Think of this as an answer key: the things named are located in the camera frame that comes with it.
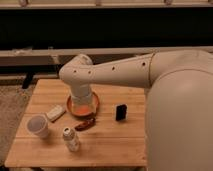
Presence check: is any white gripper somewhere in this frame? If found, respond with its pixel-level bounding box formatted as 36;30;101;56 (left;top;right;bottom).
70;84;93;113

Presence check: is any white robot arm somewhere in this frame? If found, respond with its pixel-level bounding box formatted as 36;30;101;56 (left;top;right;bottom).
59;50;213;171

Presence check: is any white plastic bottle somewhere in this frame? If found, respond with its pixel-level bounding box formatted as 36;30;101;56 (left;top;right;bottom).
63;127;80;152

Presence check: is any brown snack wrapper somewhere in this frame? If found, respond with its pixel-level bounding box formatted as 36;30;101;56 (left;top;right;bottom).
75;118;96;131

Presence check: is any white rectangular box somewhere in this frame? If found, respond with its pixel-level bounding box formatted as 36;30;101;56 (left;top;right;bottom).
46;105;66;122

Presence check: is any small black box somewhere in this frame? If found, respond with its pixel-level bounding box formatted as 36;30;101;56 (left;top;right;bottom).
116;104;127;121

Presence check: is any wooden table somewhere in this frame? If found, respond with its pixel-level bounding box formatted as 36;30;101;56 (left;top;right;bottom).
5;79;146;167

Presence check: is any white paper cup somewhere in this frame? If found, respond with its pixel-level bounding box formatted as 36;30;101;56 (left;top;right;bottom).
27;115;49;139

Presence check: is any long grey bench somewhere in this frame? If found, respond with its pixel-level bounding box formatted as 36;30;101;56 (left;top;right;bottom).
0;45;213;90

